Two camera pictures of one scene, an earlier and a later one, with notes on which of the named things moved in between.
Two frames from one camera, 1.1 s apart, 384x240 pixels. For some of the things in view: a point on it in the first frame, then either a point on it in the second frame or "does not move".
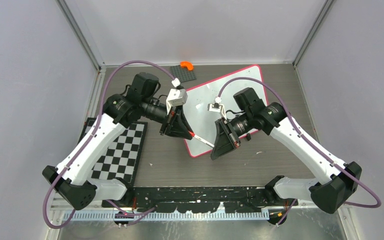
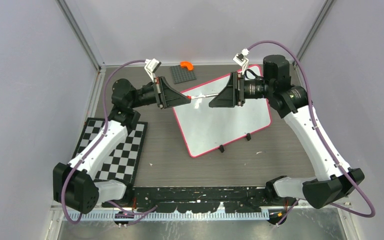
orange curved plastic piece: [186, 64] does not move
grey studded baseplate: [182, 74] does not move
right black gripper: [224, 143] -> [233, 94]
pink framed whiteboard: [202, 120] does not move
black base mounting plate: [185, 199] does not move
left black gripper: [177, 124] -> [166, 96]
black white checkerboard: [121, 158] does not move
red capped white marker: [192, 134] -> [195, 97]
